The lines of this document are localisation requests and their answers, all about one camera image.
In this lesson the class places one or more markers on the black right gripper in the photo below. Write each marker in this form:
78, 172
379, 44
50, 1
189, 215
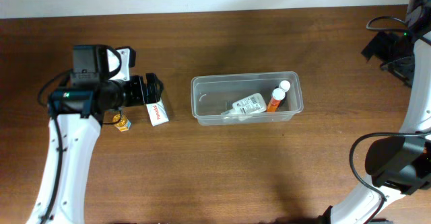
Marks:
378, 46

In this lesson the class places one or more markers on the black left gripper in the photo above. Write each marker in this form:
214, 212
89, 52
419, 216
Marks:
139, 96

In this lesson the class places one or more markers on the white Panadol box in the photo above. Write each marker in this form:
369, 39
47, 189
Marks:
157, 113

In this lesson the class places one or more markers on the small gold-lid jar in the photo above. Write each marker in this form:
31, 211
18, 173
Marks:
121, 122

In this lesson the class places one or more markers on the orange tube white cap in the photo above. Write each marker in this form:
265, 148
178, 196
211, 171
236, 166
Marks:
277, 96

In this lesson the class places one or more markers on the dark bottle white cap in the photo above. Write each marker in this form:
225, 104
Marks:
285, 86

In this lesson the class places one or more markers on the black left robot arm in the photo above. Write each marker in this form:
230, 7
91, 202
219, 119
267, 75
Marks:
99, 82

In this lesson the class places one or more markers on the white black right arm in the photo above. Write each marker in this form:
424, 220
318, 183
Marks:
390, 166

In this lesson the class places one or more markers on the clear plastic container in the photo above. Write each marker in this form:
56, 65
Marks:
214, 98

